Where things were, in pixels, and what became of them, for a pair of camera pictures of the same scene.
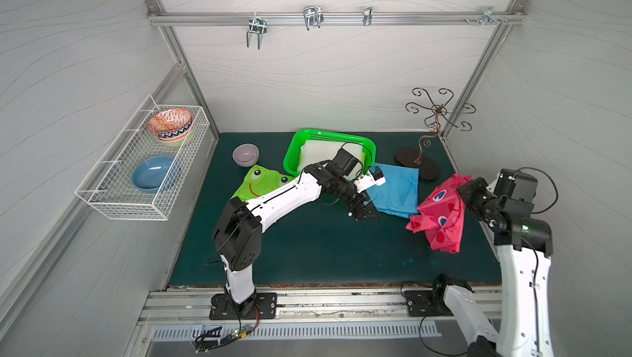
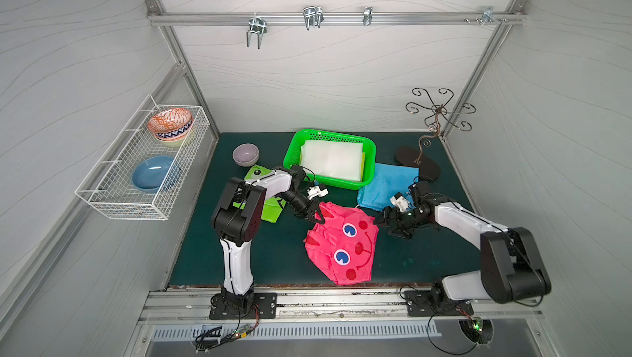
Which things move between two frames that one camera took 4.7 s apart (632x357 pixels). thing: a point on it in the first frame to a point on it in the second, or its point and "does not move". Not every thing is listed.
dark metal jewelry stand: x=421 y=163 does not move
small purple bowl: x=245 y=154 does not move
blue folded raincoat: x=398 y=195 does not move
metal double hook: x=258 y=26 does not move
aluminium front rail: x=192 y=307 does not move
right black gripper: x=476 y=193 to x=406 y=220
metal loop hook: x=313 y=16 does not move
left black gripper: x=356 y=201 to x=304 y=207
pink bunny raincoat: x=441 y=215 to x=344 y=244
